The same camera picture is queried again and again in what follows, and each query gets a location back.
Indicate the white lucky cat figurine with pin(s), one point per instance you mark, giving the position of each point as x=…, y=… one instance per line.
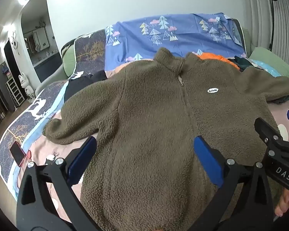
x=25, y=86

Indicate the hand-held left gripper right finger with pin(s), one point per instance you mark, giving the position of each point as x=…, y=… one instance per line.
x=208, y=158

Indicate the blue tree-print sheet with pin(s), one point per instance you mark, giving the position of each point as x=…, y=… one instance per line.
x=183, y=28

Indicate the dark starry printed blanket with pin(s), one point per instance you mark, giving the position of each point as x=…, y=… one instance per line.
x=19, y=125

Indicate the black cabinet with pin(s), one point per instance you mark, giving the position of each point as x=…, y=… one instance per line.
x=0, y=89

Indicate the dark green garment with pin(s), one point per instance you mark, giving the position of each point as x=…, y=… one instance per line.
x=243, y=62

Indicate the white bear wall clock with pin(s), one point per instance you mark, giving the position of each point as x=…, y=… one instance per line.
x=14, y=43

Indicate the person's right hand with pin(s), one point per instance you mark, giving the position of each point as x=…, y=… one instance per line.
x=283, y=204

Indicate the brown fleece jacket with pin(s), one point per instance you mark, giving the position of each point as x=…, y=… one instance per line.
x=147, y=125

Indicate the green cushion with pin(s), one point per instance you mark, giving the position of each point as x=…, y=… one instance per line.
x=272, y=60

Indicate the light blue cloth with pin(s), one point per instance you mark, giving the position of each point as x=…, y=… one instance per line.
x=262, y=66

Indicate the pink dotted bed sheet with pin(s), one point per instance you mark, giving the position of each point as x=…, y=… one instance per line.
x=42, y=149

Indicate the green sofa armrest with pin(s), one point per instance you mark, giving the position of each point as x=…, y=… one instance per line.
x=68, y=62

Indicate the phone in red case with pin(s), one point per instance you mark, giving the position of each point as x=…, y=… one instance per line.
x=16, y=152

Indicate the white pleated curtain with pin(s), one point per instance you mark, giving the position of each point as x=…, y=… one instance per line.
x=284, y=28

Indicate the black garment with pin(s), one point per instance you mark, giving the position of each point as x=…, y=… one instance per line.
x=79, y=84

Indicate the orange garment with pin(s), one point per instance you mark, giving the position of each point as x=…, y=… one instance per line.
x=214, y=56

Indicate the red phone charm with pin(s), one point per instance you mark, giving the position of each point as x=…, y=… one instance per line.
x=30, y=156

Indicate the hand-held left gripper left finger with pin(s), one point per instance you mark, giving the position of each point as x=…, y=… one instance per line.
x=83, y=156

